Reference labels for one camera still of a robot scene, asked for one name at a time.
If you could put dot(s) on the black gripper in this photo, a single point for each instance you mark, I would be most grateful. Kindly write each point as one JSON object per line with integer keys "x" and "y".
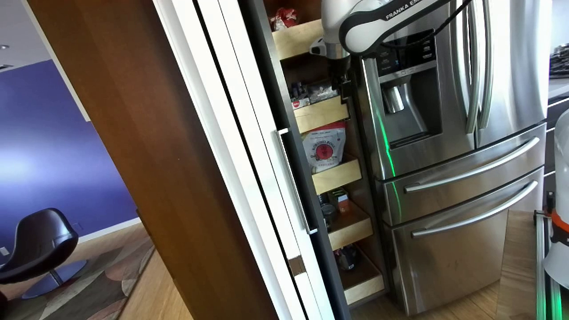
{"x": 344, "y": 73}

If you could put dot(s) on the wooden pull-out pantry drawer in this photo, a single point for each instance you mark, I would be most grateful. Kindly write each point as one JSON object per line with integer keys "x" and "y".
{"x": 351, "y": 233}
{"x": 321, "y": 114}
{"x": 337, "y": 176}
{"x": 365, "y": 288}
{"x": 299, "y": 38}

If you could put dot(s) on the pull-out pantry shelves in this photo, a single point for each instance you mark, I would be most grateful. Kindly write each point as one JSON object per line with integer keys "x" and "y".
{"x": 308, "y": 73}

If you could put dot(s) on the dark area rug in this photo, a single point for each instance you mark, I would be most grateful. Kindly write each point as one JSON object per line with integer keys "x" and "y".
{"x": 89, "y": 295}

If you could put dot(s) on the stainless steel refrigerator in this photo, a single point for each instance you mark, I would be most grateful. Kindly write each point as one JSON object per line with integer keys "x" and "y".
{"x": 450, "y": 267}

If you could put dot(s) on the metal stand pole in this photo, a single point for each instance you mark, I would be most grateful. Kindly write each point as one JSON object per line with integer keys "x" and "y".
{"x": 541, "y": 267}

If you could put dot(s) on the red snack package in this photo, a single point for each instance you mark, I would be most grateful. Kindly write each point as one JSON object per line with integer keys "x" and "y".
{"x": 285, "y": 18}

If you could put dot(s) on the red and white food bag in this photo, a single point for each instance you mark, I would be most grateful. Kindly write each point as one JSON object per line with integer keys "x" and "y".
{"x": 322, "y": 148}

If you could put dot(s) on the dark pantry cabinet door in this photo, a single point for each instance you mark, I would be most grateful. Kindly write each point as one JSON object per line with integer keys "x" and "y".
{"x": 249, "y": 148}

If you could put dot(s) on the brown wooden side panel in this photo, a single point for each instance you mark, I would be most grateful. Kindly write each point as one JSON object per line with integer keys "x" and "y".
{"x": 148, "y": 148}

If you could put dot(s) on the black swivel chair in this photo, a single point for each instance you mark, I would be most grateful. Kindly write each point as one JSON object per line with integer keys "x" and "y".
{"x": 36, "y": 242}

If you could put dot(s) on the fridge water ice dispenser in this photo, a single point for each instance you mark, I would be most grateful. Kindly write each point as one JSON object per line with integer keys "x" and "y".
{"x": 410, "y": 107}

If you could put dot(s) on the white food box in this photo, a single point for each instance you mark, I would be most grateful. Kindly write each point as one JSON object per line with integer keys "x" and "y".
{"x": 324, "y": 93}

